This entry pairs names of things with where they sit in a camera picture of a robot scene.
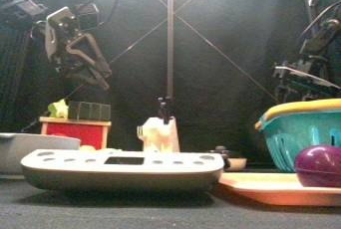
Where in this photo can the teal colander with yellow rim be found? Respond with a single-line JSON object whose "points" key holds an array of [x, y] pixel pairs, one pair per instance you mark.
{"points": [[296, 130]]}

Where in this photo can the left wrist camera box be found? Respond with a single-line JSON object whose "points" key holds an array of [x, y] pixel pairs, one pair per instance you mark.
{"points": [[88, 16]]}

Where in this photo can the yellow green toy food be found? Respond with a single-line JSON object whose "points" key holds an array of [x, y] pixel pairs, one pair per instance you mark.
{"points": [[111, 149]]}

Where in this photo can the purple toy ball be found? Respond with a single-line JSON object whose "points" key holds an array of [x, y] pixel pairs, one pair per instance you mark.
{"points": [[319, 166]]}

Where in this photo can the small black white device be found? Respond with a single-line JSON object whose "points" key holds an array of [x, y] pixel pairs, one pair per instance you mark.
{"points": [[161, 138]]}

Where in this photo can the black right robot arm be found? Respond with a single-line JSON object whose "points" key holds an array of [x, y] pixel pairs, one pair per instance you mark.
{"points": [[321, 37]]}

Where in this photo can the pink plastic tray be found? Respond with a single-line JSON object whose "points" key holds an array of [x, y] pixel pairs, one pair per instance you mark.
{"points": [[274, 189]]}

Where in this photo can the light green toy leaf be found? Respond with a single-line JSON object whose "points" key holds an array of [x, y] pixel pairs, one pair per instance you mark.
{"points": [[57, 109]]}

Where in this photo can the dark green sushi roll block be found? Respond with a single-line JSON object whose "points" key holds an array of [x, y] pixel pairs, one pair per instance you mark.
{"points": [[91, 111]]}

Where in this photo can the grey metal frame pole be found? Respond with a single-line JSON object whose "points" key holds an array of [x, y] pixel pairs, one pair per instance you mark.
{"points": [[169, 40]]}

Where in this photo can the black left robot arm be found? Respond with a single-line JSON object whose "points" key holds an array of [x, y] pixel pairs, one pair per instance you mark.
{"points": [[20, 9]]}

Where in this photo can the white kitchen scale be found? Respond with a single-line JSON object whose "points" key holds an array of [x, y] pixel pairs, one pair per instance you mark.
{"points": [[121, 170]]}

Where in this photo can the small black toy pan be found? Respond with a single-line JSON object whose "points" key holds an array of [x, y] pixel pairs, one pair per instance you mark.
{"points": [[235, 161]]}

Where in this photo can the cream toy fork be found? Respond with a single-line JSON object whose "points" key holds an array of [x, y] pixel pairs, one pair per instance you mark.
{"points": [[140, 133]]}

